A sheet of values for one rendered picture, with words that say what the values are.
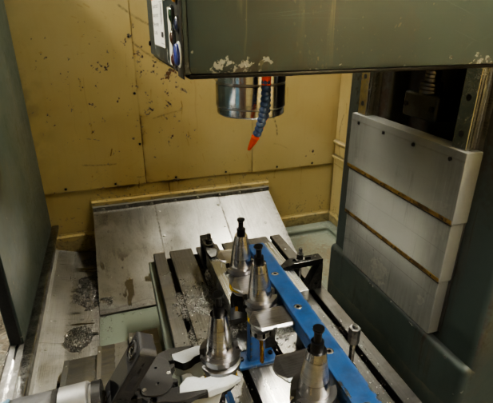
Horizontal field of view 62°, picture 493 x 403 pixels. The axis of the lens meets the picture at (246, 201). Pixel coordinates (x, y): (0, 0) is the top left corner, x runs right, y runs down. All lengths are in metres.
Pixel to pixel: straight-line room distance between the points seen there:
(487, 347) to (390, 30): 0.82
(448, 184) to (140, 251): 1.32
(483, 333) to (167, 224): 1.37
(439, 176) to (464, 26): 0.40
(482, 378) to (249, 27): 1.05
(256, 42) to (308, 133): 1.61
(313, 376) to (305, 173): 1.78
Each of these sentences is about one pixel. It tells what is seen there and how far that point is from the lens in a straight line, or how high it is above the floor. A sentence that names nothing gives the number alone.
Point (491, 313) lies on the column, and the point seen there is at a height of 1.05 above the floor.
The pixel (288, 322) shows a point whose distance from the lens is 0.73.
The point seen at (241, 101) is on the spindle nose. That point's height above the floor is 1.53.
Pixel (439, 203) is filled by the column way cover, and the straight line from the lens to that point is 1.11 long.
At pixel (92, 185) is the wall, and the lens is 2.05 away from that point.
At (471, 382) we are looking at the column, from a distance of 1.29.
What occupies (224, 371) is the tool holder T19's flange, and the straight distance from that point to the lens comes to 0.66.
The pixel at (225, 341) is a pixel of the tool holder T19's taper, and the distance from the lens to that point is 0.64.
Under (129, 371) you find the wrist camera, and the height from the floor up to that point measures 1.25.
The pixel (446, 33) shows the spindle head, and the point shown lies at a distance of 0.80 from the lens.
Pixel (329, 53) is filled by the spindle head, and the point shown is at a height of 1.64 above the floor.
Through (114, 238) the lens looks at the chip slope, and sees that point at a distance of 1.97.
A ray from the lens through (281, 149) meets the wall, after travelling 2.18.
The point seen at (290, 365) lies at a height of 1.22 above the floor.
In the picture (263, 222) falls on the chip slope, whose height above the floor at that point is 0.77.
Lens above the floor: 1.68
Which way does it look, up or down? 24 degrees down
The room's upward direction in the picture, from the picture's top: straight up
